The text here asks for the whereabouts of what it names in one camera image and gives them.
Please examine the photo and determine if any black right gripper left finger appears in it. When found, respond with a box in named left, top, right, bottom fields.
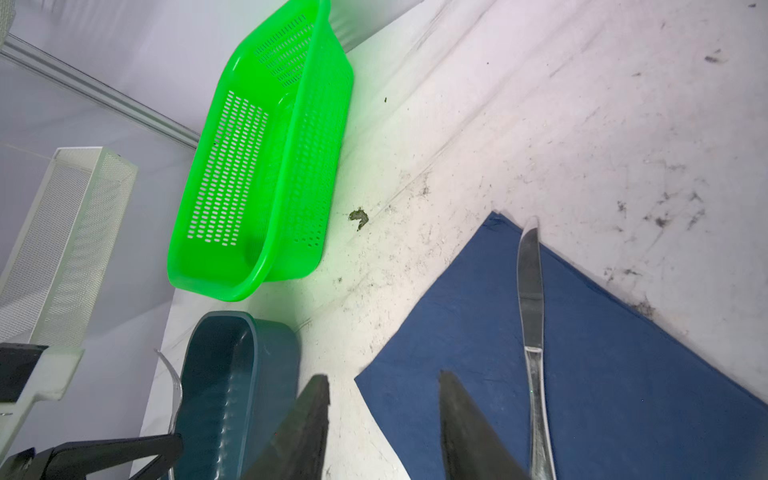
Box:
left=240, top=374, right=330, bottom=479

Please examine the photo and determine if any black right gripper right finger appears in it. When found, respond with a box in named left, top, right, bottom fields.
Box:
left=439, top=371, right=529, bottom=479

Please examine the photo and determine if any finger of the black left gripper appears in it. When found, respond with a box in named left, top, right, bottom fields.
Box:
left=1, top=433, right=183, bottom=479

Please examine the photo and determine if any silver table knife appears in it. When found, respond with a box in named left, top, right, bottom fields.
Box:
left=517, top=216, right=557, bottom=479

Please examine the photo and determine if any dark teal plastic tray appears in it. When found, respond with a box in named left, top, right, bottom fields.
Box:
left=174, top=311, right=301, bottom=479

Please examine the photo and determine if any dark blue paper napkin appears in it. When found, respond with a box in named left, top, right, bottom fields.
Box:
left=356, top=213, right=767, bottom=479

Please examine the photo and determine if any green plastic perforated basket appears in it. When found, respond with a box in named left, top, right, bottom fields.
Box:
left=167, top=1, right=354, bottom=302

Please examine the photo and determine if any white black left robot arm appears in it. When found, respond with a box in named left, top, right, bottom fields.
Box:
left=1, top=343, right=183, bottom=479

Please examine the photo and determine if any white mesh wall shelf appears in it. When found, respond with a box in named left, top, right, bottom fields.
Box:
left=1, top=147, right=138, bottom=347

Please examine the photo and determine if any aluminium frame post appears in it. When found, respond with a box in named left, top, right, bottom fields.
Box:
left=1, top=34, right=200, bottom=149

